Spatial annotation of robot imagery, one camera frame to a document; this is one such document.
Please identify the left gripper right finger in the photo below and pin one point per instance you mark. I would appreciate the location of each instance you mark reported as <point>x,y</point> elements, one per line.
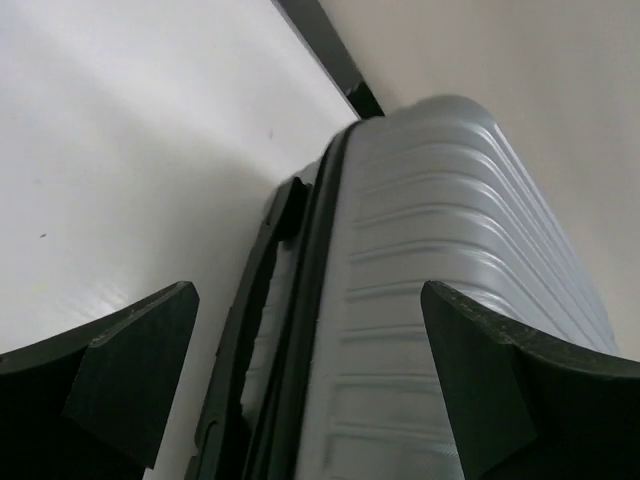
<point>524,404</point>

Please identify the grey hard-shell suitcase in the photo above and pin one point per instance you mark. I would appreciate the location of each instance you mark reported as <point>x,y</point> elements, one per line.
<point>430,192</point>

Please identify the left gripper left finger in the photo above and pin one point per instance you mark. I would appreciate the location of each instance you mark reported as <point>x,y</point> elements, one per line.
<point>93,402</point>

